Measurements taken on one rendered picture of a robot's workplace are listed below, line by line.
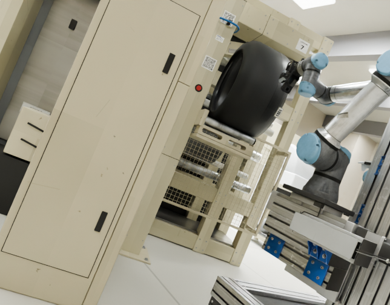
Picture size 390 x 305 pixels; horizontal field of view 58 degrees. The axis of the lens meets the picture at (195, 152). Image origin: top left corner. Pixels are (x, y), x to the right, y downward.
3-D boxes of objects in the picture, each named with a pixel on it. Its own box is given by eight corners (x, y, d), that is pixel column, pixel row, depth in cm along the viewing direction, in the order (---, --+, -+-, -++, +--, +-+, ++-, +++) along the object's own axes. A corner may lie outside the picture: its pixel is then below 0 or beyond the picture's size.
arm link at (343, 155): (347, 184, 148) (359, 154, 149) (329, 174, 141) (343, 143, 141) (323, 176, 158) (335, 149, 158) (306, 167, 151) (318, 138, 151)
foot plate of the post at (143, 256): (106, 250, 196) (107, 246, 196) (106, 235, 222) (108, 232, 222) (150, 265, 202) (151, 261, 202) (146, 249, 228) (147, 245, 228)
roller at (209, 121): (204, 113, 205) (201, 119, 207) (204, 117, 201) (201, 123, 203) (255, 137, 213) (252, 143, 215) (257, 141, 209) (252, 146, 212)
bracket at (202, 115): (198, 124, 198) (205, 108, 198) (185, 124, 237) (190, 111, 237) (203, 126, 199) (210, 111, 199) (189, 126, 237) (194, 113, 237)
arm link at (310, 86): (321, 101, 158) (328, 78, 160) (307, 90, 152) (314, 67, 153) (307, 101, 165) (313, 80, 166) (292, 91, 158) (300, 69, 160)
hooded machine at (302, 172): (294, 243, 602) (329, 160, 605) (271, 236, 564) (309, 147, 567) (263, 226, 663) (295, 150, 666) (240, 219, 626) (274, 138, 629)
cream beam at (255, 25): (233, 18, 236) (241, -3, 236) (221, 28, 260) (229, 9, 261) (307, 59, 250) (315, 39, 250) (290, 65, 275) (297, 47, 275)
